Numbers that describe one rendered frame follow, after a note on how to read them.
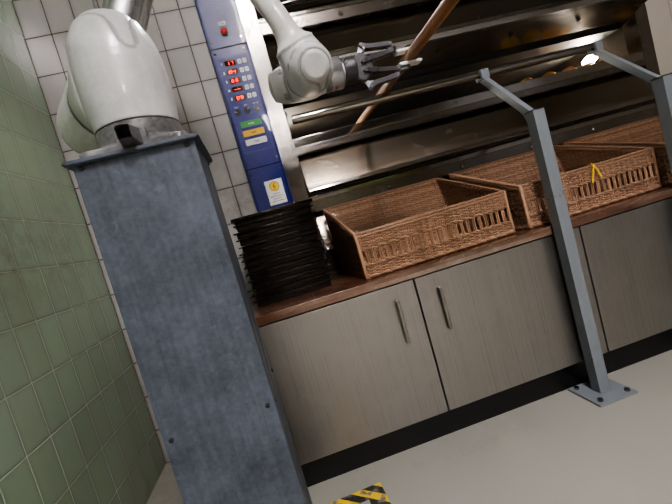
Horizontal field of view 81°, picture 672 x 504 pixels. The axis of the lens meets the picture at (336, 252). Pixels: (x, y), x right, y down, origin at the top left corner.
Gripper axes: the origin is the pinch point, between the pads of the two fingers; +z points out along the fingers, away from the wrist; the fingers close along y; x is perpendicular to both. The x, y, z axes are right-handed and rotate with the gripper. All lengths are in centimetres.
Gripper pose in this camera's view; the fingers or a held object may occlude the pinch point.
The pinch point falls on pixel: (407, 57)
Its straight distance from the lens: 129.5
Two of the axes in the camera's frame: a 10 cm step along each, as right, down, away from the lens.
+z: 9.5, -2.8, 1.3
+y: 2.7, 9.6, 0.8
